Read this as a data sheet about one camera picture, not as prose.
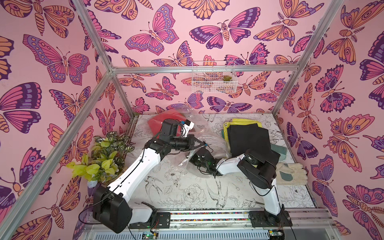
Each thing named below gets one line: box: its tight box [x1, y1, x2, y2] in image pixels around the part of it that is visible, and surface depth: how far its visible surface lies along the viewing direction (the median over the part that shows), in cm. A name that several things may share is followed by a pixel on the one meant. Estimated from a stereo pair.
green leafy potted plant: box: [66, 131, 135, 189], surface depth 71 cm
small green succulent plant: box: [222, 75, 233, 81], surface depth 95 cm
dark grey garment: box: [227, 123, 281, 164], surface depth 94 cm
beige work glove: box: [275, 162, 308, 186], surface depth 89 cm
